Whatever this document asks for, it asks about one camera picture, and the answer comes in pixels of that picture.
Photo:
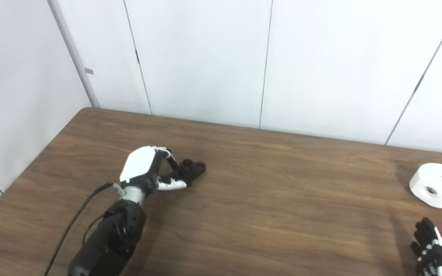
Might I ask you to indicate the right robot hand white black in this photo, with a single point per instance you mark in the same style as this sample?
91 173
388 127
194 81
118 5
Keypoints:
432 249

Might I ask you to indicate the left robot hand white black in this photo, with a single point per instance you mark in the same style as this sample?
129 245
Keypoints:
140 165

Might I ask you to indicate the black plastic holder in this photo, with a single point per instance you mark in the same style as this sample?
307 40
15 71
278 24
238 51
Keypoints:
192 170

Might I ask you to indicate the round white plastic piece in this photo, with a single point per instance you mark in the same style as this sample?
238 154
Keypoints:
436 184

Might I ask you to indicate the gray wall corner post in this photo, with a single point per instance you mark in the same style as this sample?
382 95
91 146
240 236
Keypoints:
75 57

